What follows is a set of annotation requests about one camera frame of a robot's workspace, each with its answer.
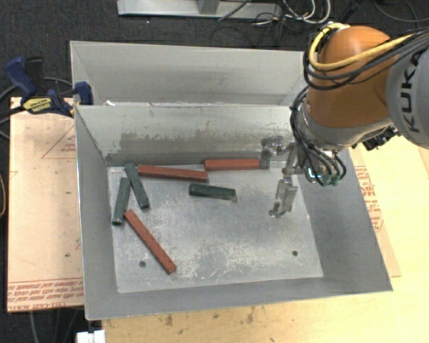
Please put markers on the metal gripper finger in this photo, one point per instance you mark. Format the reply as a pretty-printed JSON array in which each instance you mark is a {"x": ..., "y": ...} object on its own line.
[
  {"x": 278, "y": 198},
  {"x": 289, "y": 198}
]

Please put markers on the red-brown flat block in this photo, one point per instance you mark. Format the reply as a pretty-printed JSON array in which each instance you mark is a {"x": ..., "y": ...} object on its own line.
[
  {"x": 171, "y": 173},
  {"x": 231, "y": 164},
  {"x": 150, "y": 242}
]

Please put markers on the dark green flat block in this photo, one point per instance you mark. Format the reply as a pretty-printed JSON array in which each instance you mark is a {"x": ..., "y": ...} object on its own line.
[
  {"x": 121, "y": 201},
  {"x": 212, "y": 192},
  {"x": 137, "y": 186}
]

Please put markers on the grey metal bin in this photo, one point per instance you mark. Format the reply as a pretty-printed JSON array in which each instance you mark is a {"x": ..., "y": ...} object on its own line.
[{"x": 214, "y": 234}]

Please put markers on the brown cardboard board, red print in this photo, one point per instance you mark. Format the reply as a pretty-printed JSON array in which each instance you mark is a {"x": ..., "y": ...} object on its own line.
[{"x": 43, "y": 198}]

